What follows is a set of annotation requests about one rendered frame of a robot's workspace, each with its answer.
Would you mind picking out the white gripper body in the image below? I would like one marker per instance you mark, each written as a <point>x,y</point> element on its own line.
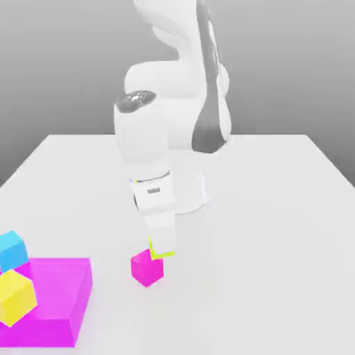
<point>160,230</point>

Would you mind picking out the small lime cube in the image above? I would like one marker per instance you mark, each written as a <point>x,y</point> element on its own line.
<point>164,254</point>

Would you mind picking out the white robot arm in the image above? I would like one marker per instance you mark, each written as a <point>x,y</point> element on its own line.
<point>144,138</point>

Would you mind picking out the small magenta cube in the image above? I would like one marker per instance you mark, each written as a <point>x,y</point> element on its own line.
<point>147,273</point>

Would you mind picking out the small blue cube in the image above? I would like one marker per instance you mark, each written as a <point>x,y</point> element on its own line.
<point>12,249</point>

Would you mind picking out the small yellow cube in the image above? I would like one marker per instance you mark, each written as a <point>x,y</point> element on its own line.
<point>15,298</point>

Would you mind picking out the large magenta box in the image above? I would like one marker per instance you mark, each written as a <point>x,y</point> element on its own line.
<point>55,305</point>

